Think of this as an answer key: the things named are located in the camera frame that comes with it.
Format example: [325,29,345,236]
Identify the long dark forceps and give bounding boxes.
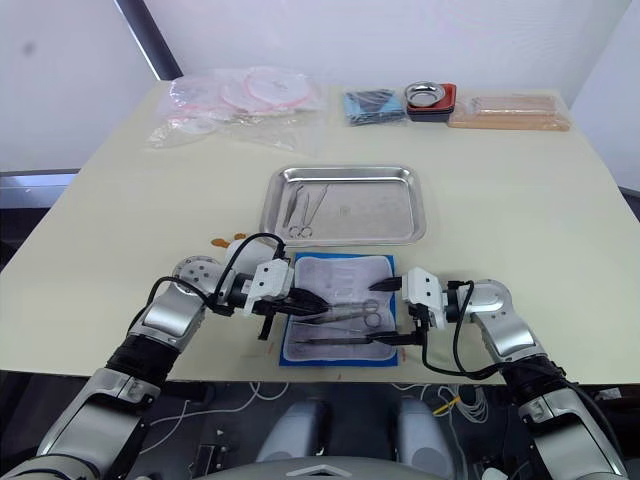
[293,333,377,348]

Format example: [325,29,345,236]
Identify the silver ring-handled scissors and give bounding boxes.
[322,298,383,329]

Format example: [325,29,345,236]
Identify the silver tweezers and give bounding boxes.
[282,183,306,228]

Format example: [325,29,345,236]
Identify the red and black tray stack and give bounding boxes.
[405,82,460,123]

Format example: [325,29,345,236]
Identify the grey robot torso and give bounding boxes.
[193,461,452,480]

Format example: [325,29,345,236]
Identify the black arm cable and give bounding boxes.
[420,279,502,377]
[148,232,288,317]

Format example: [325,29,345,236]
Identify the white coiled floor cable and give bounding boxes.
[433,383,504,427]

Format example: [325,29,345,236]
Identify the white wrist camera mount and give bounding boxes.
[250,259,296,303]
[401,266,449,331]

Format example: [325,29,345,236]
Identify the tan pad in plastic wrap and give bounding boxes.
[446,93,572,133]

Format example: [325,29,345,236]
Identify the stack of blue packs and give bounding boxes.
[342,88,408,128]

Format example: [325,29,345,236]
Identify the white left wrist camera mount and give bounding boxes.
[250,259,296,303]

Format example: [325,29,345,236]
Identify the round metal bowl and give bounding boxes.
[404,81,448,109]

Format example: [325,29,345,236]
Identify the blue surgical instrument pack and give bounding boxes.
[278,251,402,368]

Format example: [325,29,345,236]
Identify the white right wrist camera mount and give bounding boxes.
[401,266,449,331]

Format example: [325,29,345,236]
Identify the clear bags with pink rings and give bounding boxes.
[146,66,327,154]

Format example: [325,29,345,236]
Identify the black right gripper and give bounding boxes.
[368,275,433,347]

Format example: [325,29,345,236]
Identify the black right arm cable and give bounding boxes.
[420,279,502,377]

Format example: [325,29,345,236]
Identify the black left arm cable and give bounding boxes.
[148,232,288,317]

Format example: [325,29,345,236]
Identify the rectangular metal tray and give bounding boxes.
[259,164,428,248]

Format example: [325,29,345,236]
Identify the dark diagonal beam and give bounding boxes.
[113,0,187,82]

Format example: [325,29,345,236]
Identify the grey rounded robot leg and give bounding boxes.
[256,396,332,467]
[398,396,457,480]

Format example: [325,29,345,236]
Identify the yellow floor cable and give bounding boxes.
[431,393,462,417]

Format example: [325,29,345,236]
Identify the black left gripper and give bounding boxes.
[244,288,332,342]

